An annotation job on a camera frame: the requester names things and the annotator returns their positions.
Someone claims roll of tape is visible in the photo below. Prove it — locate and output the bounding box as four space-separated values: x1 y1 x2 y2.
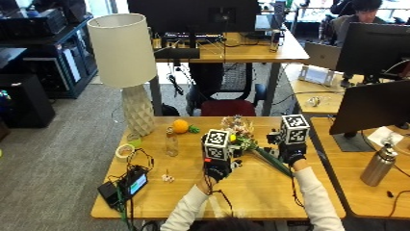
114 143 135 163

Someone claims small black box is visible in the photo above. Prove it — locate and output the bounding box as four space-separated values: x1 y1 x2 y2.
95 181 122 209

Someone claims silver laptop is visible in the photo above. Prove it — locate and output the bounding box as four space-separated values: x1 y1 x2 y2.
303 41 343 71

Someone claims orange artificial fruit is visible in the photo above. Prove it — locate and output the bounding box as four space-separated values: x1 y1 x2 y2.
171 118 190 135

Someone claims person's right hand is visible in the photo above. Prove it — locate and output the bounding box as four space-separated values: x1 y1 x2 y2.
265 128 308 167

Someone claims white marker cube on left glove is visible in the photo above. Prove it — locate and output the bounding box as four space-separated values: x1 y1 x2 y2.
202 129 231 162

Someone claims black shelf unit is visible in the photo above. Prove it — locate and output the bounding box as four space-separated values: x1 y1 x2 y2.
0 8 98 100

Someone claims white marker cube on glove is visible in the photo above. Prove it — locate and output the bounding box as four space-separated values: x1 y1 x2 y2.
202 129 231 162
279 114 311 145

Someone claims white laptop stand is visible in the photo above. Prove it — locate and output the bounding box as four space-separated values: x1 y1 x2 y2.
296 64 335 87

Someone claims artificial flower bouquet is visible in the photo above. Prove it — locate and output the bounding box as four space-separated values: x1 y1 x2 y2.
221 115 294 178

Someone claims white table lamp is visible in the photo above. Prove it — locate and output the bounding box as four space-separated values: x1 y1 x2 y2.
85 13 158 137

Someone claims white paper sheet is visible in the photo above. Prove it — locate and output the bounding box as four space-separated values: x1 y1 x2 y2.
366 126 404 148

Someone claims black device with screen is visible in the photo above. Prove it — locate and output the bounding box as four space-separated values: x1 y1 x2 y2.
119 167 150 200

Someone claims red office chair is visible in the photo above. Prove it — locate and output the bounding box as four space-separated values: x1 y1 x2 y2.
186 62 266 117

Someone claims wooden desk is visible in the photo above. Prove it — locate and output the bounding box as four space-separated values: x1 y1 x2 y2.
149 13 310 117

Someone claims stainless steel water bottle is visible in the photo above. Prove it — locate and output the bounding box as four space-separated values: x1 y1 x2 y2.
358 141 399 188

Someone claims clear glass bottle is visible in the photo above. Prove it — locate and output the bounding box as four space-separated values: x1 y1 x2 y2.
163 126 181 158

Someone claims person's left hand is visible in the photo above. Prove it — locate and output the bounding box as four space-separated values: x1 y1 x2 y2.
201 134 243 183

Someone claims small white flower piece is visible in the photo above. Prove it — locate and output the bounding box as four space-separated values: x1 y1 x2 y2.
159 168 175 184

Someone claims black computer monitor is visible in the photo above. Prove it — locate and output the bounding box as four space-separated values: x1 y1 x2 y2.
327 80 410 153
125 0 262 49
334 21 410 89

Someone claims black computer tower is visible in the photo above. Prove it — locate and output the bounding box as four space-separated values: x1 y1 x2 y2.
0 73 56 129

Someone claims white marker cube on right glove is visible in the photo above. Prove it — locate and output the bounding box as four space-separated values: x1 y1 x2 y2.
279 114 311 145

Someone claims black cable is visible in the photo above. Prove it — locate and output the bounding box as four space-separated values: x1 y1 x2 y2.
125 147 155 176
387 190 410 218

